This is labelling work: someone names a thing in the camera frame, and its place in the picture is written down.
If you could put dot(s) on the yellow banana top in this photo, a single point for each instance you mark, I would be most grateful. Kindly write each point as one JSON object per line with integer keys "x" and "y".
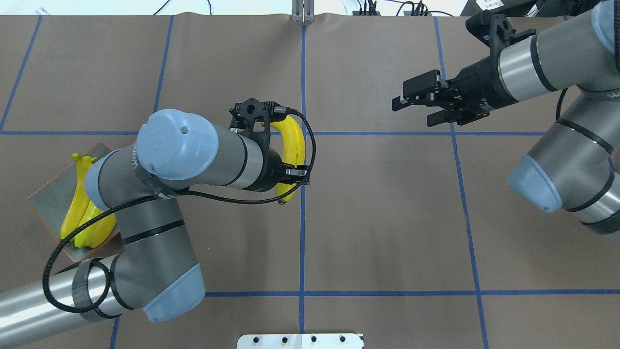
{"x": 98, "y": 232}

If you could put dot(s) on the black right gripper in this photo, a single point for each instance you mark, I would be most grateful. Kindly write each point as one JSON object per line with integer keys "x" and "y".
{"x": 476, "y": 88}

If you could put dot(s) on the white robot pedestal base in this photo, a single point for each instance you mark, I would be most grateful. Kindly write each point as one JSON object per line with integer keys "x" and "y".
{"x": 301, "y": 341}

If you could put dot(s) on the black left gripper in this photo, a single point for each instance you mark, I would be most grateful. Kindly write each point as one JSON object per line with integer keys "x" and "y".
{"x": 271, "y": 173}

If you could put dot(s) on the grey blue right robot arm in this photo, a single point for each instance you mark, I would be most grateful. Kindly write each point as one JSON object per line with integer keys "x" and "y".
{"x": 567, "y": 168}

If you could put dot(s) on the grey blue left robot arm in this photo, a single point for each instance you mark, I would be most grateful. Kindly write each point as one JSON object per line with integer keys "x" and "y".
{"x": 140, "y": 185}

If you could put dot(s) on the aluminium frame post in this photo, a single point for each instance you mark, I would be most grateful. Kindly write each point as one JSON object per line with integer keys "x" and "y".
{"x": 303, "y": 11}

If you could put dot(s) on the yellow plastic banana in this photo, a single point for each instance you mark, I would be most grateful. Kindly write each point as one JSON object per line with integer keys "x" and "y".
{"x": 87, "y": 218}
{"x": 80, "y": 201}

